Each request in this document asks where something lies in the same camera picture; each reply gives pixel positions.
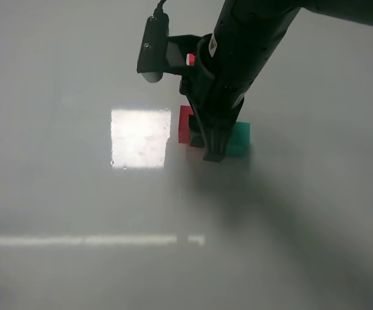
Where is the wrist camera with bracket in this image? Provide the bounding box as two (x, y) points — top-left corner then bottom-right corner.
(136, 11), (203, 83)

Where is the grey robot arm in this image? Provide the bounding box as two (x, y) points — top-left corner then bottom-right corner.
(178, 1), (373, 162)

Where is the green cube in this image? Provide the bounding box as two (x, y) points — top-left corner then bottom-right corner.
(226, 122), (251, 158)

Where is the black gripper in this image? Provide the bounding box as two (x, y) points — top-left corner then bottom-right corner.
(179, 6), (299, 161)

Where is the red template cube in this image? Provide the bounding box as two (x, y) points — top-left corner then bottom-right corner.
(186, 53), (195, 67)

